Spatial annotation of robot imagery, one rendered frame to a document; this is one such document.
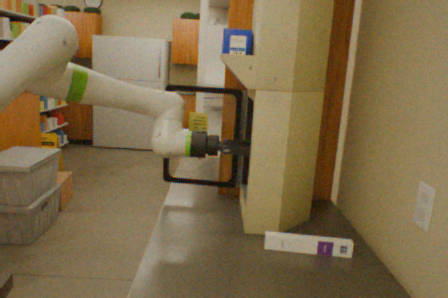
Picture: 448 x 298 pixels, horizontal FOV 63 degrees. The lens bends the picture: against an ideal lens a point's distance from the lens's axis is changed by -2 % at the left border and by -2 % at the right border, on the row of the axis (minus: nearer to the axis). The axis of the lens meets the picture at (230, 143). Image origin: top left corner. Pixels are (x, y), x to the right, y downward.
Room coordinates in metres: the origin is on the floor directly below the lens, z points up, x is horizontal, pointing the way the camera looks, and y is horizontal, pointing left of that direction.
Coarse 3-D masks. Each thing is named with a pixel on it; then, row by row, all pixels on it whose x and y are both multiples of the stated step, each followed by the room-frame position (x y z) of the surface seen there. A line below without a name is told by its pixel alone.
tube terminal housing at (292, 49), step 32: (256, 0) 1.34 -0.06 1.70; (288, 0) 1.14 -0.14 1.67; (320, 0) 1.22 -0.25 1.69; (288, 32) 1.14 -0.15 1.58; (320, 32) 1.23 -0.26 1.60; (288, 64) 1.14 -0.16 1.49; (320, 64) 1.25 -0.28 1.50; (256, 96) 1.13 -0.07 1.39; (288, 96) 1.14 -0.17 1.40; (320, 96) 1.27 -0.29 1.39; (256, 128) 1.13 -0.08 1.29; (288, 128) 1.14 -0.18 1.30; (256, 160) 1.13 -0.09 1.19; (288, 160) 1.15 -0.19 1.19; (256, 192) 1.13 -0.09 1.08; (288, 192) 1.16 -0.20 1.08; (256, 224) 1.13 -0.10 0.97; (288, 224) 1.18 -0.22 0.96
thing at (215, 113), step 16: (192, 96) 1.45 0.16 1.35; (208, 96) 1.45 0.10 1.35; (224, 96) 1.44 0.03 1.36; (192, 112) 1.45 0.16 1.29; (208, 112) 1.45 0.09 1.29; (224, 112) 1.44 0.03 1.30; (192, 128) 1.45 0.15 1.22; (208, 128) 1.45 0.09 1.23; (224, 128) 1.44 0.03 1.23; (176, 160) 1.46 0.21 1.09; (192, 160) 1.45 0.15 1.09; (208, 160) 1.45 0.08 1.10; (224, 160) 1.44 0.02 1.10; (176, 176) 1.46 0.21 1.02; (192, 176) 1.45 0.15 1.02; (208, 176) 1.45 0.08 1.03; (224, 176) 1.44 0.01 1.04
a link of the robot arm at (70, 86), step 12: (72, 72) 1.10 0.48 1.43; (84, 72) 1.13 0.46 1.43; (36, 84) 1.04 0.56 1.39; (48, 84) 1.06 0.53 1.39; (60, 84) 1.08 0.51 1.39; (72, 84) 1.10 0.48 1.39; (84, 84) 1.12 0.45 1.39; (48, 96) 1.09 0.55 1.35; (60, 96) 1.10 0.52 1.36; (72, 96) 1.11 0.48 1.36
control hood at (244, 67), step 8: (224, 56) 1.13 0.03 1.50; (232, 56) 1.13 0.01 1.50; (240, 56) 1.13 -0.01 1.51; (248, 56) 1.13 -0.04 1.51; (256, 56) 1.14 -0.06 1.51; (232, 64) 1.13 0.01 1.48; (240, 64) 1.13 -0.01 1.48; (248, 64) 1.13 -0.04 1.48; (256, 64) 1.13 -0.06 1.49; (240, 72) 1.13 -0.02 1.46; (248, 72) 1.13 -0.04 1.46; (256, 72) 1.13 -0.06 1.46; (240, 80) 1.18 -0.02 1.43; (248, 80) 1.13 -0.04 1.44; (256, 80) 1.14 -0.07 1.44; (248, 88) 1.14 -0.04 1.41
